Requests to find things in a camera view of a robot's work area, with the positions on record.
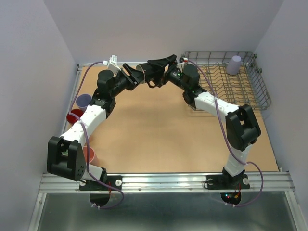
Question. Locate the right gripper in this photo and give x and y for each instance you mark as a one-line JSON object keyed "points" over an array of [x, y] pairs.
{"points": [[163, 61]]}

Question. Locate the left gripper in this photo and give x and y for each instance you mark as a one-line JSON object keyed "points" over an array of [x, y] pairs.
{"points": [[132, 77]]}

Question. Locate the black mug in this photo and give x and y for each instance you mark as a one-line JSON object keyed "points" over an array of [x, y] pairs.
{"points": [[150, 70]]}

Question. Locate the lavender plastic cup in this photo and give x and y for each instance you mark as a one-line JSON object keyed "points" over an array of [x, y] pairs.
{"points": [[234, 65]]}

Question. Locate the red mug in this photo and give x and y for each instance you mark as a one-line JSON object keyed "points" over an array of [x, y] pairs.
{"points": [[71, 119]]}

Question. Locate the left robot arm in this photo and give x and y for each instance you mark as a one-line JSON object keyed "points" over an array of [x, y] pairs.
{"points": [[65, 153]]}

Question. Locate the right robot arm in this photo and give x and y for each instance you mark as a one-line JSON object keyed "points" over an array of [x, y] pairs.
{"points": [[238, 124]]}

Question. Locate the pink cup near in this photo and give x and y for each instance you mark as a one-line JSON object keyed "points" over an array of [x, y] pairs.
{"points": [[93, 159]]}

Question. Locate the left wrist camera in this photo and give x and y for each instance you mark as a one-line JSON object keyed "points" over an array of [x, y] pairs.
{"points": [[112, 64]]}

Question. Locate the grey wire dish rack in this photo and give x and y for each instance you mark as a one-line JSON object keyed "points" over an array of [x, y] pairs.
{"points": [[246, 87]]}

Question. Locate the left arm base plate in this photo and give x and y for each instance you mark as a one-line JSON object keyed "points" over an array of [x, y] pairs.
{"points": [[112, 180]]}

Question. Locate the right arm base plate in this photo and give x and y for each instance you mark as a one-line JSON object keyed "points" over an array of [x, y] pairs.
{"points": [[226, 182]]}

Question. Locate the aluminium rail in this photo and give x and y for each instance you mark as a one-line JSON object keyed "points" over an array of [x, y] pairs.
{"points": [[194, 182]]}

